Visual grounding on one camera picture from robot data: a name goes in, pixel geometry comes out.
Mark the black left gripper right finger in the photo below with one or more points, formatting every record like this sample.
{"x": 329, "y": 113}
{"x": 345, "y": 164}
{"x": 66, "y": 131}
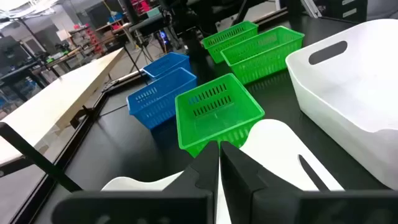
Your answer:
{"x": 267, "y": 202}

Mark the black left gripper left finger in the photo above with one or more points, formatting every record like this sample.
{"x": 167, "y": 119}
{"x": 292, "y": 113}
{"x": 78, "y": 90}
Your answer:
{"x": 186, "y": 199}

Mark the green slotted plastic basket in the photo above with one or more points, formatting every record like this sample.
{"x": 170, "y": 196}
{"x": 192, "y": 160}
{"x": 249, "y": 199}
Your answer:
{"x": 230, "y": 37}
{"x": 217, "y": 121}
{"x": 264, "y": 53}

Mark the blue slotted plastic basket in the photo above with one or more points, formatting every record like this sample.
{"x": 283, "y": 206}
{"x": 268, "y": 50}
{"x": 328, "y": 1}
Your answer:
{"x": 155, "y": 102}
{"x": 164, "y": 63}

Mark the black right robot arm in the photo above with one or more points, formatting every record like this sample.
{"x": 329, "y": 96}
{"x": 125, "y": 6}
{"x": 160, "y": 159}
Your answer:
{"x": 192, "y": 21}

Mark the red storage bin rack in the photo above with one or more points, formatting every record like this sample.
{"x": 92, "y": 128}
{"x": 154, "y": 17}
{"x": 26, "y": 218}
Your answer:
{"x": 93, "y": 39}

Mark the black drawer cabinet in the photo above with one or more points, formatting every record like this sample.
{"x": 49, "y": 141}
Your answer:
{"x": 345, "y": 9}

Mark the black camera tripod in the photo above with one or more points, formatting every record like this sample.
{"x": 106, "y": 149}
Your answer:
{"x": 140, "y": 54}

